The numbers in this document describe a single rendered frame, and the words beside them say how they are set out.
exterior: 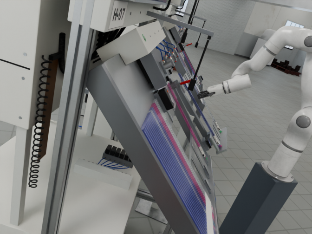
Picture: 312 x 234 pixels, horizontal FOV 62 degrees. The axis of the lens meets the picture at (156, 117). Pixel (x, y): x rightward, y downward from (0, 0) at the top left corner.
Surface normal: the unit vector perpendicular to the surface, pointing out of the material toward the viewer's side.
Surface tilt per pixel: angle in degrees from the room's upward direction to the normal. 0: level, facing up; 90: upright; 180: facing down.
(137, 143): 90
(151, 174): 90
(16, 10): 90
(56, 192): 90
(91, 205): 0
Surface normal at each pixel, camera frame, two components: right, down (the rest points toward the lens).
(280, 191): 0.30, 0.48
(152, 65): -0.14, 0.38
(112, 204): 0.28, -0.87
